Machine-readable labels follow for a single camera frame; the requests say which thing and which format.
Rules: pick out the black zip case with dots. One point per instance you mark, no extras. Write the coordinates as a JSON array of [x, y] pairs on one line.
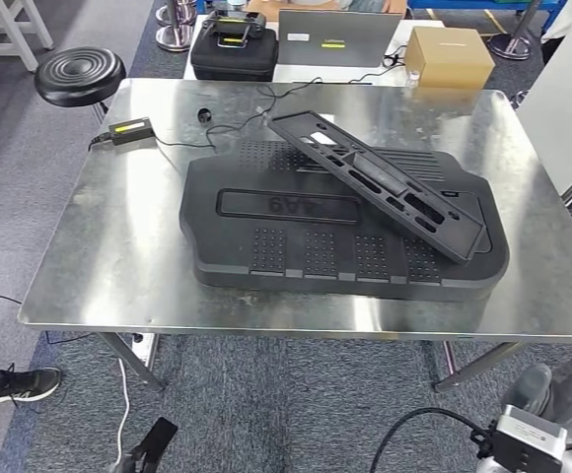
[[232, 65]]

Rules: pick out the black remote controller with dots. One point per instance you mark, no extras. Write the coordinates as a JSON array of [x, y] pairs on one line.
[[234, 23]]

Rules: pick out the blue metal frame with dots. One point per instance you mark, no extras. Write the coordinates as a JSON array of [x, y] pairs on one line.
[[513, 4]]

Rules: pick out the black power adapter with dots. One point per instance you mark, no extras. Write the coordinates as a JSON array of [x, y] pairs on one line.
[[131, 130]]

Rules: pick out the black round stool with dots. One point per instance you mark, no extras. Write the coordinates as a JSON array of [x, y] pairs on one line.
[[79, 75]]

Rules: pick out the long black plastic frame part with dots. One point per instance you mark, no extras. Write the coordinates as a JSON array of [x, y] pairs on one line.
[[443, 235]]

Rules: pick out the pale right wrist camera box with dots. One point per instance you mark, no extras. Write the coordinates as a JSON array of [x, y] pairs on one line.
[[527, 440]]

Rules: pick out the black left wrist bracket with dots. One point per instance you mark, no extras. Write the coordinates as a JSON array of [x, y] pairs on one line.
[[155, 440]]

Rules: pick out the small clear plastic cup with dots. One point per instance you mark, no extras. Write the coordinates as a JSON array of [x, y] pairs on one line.
[[413, 78]]

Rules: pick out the person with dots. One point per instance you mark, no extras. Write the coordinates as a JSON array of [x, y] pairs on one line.
[[24, 385]]

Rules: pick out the large black embossed cover panel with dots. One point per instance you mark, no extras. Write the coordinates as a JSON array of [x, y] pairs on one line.
[[227, 254]]

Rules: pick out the white table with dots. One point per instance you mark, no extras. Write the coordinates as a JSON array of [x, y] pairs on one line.
[[316, 74]]

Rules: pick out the stainless steel workbench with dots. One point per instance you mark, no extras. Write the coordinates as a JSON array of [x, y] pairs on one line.
[[118, 228]]

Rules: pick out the white metal table frame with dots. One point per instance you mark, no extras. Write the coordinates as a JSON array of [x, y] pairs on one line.
[[18, 44]]

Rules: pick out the brown cardboard box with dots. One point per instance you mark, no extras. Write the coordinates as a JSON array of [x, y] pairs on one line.
[[449, 59]]

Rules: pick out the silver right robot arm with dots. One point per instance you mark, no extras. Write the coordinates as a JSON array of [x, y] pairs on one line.
[[488, 467]]

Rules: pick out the black right camera bracket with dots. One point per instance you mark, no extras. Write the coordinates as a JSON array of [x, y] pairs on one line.
[[483, 444]]

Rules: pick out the chrome stanchion post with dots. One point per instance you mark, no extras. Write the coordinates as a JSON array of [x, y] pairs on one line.
[[173, 39], [508, 47], [190, 14]]

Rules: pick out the white power strip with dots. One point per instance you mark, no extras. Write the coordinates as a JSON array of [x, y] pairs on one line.
[[144, 349]]

